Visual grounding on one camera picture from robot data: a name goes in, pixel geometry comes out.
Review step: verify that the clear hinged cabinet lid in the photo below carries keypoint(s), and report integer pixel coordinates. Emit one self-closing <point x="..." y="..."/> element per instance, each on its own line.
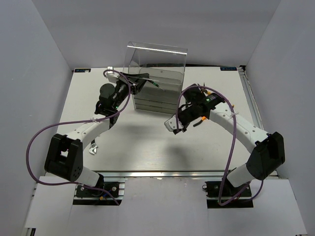
<point x="162" y="62"/>

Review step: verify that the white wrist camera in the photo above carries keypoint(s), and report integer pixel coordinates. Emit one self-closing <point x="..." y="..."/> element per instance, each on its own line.
<point x="172" y="125"/>
<point x="111" y="75"/>

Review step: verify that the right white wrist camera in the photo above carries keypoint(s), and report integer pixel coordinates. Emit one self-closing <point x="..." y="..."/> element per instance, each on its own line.
<point x="172" y="125"/>

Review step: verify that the orange handled pliers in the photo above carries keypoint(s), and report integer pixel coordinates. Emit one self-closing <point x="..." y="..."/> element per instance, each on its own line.
<point x="203" y="118"/>

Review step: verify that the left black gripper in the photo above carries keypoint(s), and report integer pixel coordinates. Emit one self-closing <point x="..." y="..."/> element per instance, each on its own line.
<point x="139" y="80"/>

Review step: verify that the left blue label sticker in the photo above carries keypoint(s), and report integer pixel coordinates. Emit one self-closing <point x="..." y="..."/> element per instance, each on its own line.
<point x="82" y="70"/>

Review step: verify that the clear plastic drawer cabinet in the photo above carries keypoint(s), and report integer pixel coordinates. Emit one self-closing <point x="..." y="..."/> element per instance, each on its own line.
<point x="151" y="98"/>

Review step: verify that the right blue label sticker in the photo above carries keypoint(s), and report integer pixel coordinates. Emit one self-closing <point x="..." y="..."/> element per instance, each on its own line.
<point x="228" y="68"/>

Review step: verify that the right aluminium rail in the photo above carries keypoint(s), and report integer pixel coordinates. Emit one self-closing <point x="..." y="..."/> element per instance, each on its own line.
<point x="251" y="98"/>

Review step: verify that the green black screwdriver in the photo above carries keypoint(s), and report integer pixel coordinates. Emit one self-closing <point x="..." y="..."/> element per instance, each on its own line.
<point x="155" y="84"/>

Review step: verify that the silver adjustable wrench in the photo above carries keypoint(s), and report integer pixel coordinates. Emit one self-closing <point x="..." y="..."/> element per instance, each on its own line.
<point x="93" y="147"/>

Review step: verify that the blue label sticker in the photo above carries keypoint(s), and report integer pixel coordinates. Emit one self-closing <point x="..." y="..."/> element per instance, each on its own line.
<point x="228" y="68"/>
<point x="82" y="70"/>

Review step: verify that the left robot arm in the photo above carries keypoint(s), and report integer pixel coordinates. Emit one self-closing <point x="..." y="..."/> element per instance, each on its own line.
<point x="65" y="154"/>

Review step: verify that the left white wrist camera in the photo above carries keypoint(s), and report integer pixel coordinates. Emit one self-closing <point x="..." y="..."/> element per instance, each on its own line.
<point x="111" y="75"/>

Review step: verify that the aluminium rail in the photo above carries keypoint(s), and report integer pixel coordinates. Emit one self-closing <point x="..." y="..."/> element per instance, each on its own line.
<point x="164" y="174"/>
<point x="251" y="98"/>

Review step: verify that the front aluminium rail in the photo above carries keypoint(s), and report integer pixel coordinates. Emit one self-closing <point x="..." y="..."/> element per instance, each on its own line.
<point x="164" y="174"/>

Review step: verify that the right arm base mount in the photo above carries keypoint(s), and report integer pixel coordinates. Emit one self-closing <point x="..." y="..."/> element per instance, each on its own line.
<point x="242" y="199"/>

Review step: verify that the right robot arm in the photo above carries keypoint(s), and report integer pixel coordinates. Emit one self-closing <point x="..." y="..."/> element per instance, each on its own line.
<point x="222" y="113"/>

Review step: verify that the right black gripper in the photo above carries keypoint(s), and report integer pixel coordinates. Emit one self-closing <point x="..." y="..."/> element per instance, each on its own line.
<point x="185" y="126"/>

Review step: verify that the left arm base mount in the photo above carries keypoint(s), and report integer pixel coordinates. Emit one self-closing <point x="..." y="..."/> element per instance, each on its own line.
<point x="88" y="197"/>

